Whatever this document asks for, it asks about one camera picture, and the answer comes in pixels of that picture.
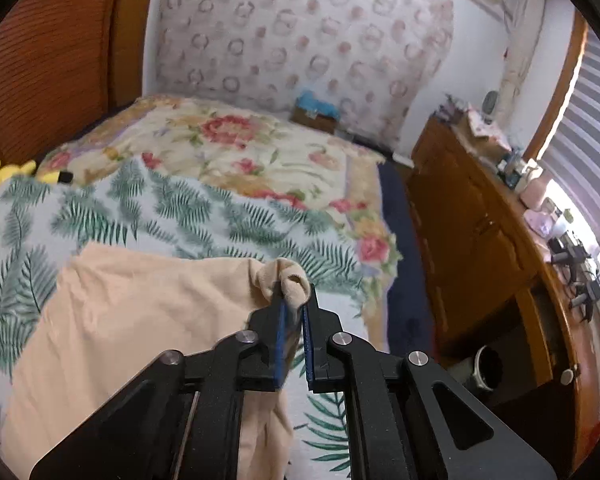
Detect pink plastic bag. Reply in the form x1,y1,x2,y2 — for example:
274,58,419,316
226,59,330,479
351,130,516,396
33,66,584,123
525,210,561,237

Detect white cylindrical container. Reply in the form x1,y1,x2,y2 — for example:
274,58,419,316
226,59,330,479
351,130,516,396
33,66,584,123
450,345,504,394

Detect open cardboard box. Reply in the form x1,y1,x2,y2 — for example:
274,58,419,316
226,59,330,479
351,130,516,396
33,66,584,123
455,110,511,157

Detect striped window blind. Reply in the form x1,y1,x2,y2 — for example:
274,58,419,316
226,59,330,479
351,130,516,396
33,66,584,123
542,25,600,271

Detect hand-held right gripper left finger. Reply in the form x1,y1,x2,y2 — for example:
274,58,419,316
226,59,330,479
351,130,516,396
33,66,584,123
30,280,288,480

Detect floral blanket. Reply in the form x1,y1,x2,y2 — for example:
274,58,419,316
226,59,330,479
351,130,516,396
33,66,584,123
40,95,403,311

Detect rolled patterned curtain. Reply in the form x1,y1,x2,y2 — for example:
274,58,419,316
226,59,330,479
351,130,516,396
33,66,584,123
502,0,546,111

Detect wooden cabinet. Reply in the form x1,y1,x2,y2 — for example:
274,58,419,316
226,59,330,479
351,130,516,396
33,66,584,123
407,115,600,411

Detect black devices with cables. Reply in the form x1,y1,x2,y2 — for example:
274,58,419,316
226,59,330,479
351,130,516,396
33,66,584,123
547,232,600,322

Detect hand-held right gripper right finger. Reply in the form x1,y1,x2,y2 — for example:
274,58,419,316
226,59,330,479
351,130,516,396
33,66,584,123
300,282,556,480

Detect beige printed t-shirt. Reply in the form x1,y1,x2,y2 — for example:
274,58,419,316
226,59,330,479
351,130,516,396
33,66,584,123
2,255,313,480

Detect small cardboard box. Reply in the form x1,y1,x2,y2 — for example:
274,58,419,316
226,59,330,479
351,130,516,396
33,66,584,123
292,107,339,134

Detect leaf print blanket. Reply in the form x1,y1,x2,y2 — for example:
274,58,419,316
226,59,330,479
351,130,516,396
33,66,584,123
0,157,376,480

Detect wooden window frame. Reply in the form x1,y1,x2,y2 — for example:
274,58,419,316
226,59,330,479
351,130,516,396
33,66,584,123
525,10,589,161

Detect yellow plush toy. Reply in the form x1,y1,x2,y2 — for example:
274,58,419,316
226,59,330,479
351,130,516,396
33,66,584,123
0,158,75,206

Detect dark blue bed sheet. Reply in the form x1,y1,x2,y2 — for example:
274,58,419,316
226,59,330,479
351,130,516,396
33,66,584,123
377,162,436,356

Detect blue cloth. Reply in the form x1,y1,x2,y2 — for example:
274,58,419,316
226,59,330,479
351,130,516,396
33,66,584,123
300,91,339,116

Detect wooden headboard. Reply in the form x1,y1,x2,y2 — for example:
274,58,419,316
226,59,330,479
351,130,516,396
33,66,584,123
0,0,151,161

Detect pink bottle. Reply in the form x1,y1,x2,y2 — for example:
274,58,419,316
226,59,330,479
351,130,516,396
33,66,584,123
522,170,551,211

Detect circle pattern curtain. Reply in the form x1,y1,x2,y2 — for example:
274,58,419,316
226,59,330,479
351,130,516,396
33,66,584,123
152,0,456,141

